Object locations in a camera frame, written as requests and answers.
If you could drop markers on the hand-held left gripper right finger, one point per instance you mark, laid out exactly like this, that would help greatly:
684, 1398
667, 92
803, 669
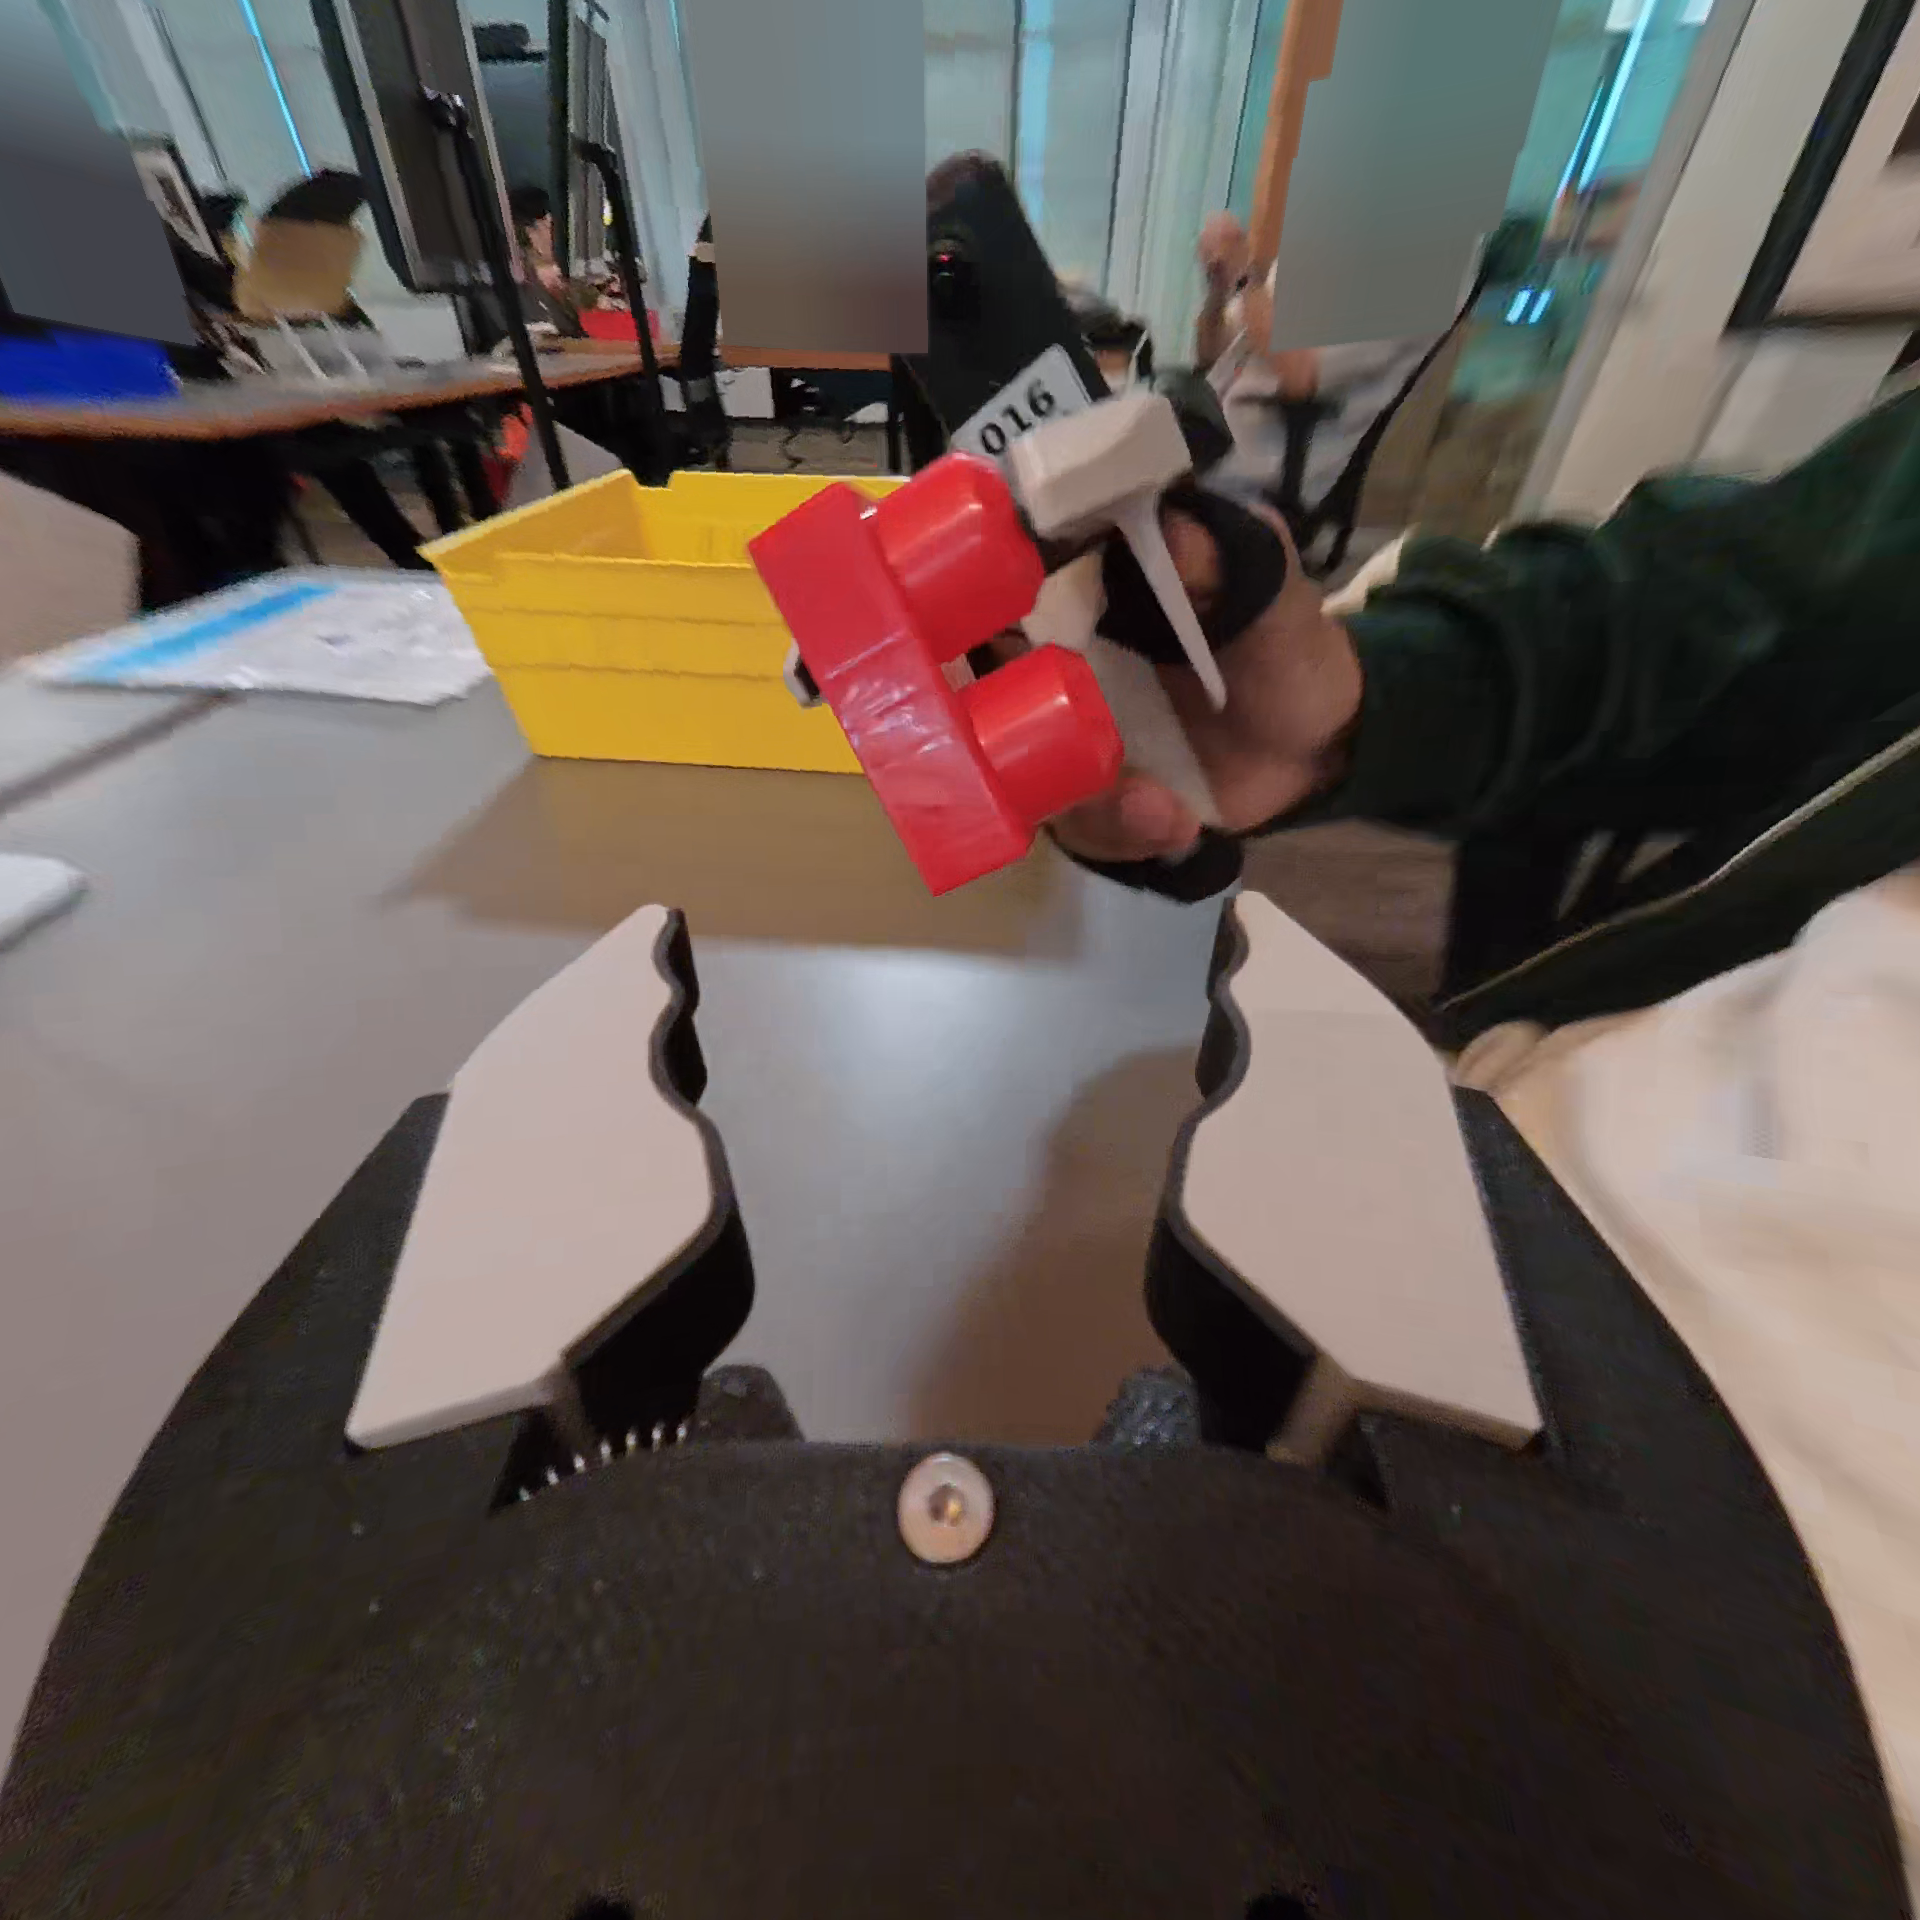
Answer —
1350, 1200

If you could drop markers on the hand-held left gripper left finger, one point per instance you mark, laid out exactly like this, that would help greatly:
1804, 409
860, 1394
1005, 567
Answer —
556, 1200

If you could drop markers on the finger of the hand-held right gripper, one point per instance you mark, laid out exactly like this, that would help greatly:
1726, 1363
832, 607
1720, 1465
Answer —
1104, 456
803, 679

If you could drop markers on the red toy building block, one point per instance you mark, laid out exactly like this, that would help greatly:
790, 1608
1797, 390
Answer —
916, 676

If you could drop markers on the yellow plastic bin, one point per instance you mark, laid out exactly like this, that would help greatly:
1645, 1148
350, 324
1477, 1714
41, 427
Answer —
600, 659

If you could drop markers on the person's right forearm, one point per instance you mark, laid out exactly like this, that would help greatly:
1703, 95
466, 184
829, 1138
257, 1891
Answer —
1620, 644

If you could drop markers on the grey desk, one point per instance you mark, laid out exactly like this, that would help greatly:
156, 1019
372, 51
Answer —
375, 902

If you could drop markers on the background wooden desk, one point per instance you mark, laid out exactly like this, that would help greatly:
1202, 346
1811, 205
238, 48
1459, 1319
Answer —
375, 390

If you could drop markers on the person's right hand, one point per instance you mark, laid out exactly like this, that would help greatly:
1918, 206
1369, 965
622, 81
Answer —
1275, 705

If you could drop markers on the wooden pillar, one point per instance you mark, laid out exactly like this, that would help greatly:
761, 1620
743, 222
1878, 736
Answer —
1291, 134

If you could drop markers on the person's white shirt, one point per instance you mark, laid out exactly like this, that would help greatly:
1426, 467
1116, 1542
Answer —
1802, 1200

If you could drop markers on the person's dark green jacket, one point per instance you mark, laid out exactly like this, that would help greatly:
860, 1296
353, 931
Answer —
1726, 902

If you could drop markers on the blue and white paper sheet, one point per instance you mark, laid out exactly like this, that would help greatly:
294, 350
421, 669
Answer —
272, 637

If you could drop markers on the black computer monitor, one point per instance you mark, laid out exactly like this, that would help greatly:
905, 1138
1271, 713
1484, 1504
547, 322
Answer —
421, 151

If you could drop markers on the white stand base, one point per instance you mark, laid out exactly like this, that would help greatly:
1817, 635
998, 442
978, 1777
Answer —
30, 899

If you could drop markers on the blue plastic bin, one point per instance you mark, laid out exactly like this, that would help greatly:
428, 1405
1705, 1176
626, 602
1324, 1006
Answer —
90, 370

